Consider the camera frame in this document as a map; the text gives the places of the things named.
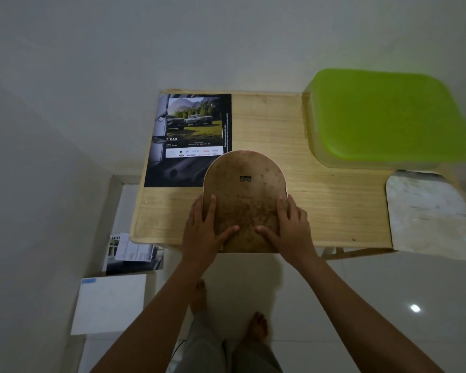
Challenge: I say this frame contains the person's right hand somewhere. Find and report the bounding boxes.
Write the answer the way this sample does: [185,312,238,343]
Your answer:
[255,194,319,267]

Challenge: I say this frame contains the person's left hand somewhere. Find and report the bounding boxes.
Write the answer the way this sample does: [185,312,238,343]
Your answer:
[181,195,240,266]

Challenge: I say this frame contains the brown stained rounded board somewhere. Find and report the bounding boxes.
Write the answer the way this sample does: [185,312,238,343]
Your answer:
[203,150,289,254]

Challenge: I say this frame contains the person's right forearm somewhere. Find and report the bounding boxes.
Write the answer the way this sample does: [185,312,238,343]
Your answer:
[283,255,447,373]

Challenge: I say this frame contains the person's left forearm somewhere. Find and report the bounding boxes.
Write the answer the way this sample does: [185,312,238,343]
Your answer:
[89,255,218,373]

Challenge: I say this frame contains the person's left foot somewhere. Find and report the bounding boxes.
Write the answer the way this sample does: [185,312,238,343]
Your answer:
[188,279,209,320]

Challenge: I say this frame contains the person's foot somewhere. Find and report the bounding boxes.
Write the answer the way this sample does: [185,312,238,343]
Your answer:
[243,311,270,345]
[188,279,209,320]

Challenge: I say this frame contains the white printed leaflet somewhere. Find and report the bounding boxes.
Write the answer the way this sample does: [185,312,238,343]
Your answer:
[114,243,155,262]

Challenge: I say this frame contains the dark car photo magazine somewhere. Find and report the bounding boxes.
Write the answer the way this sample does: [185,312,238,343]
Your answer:
[144,93,232,188]

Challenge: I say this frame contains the person's right foot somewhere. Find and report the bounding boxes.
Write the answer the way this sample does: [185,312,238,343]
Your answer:
[243,311,270,345]

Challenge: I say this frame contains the grey trousers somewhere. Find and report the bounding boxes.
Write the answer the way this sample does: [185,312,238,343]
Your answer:
[173,310,284,373]

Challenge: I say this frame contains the white cardboard box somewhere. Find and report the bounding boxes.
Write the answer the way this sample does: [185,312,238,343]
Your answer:
[70,273,148,337]

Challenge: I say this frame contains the white stained rounded board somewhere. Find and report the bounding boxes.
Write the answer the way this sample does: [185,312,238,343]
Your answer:
[385,170,466,263]

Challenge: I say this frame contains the green plastic lid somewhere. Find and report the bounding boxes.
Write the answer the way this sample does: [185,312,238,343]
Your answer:
[309,68,466,163]

